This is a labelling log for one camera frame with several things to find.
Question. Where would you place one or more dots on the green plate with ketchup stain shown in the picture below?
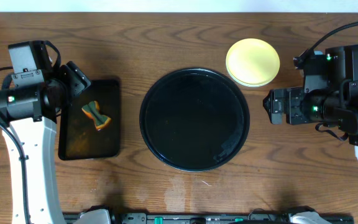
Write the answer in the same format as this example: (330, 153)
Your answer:
(248, 84)

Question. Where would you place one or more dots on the rectangular black water tray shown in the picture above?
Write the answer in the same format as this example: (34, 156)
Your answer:
(79, 138)

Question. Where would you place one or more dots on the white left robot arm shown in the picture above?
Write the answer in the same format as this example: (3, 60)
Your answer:
(31, 147)

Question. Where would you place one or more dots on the round black tray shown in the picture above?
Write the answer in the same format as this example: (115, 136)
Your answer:
(194, 119)

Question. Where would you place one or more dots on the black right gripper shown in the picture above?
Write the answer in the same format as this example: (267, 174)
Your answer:
(295, 96)

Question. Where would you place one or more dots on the yellow plate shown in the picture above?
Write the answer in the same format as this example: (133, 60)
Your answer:
(252, 61)

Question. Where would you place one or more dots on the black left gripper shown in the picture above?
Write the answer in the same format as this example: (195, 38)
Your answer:
(77, 78)

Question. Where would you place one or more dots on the orange green scrub sponge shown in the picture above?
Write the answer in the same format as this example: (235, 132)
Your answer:
(92, 110)

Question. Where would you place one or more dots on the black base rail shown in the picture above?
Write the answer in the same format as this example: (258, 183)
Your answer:
(143, 218)

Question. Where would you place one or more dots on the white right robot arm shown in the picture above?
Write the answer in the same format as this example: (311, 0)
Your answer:
(328, 97)

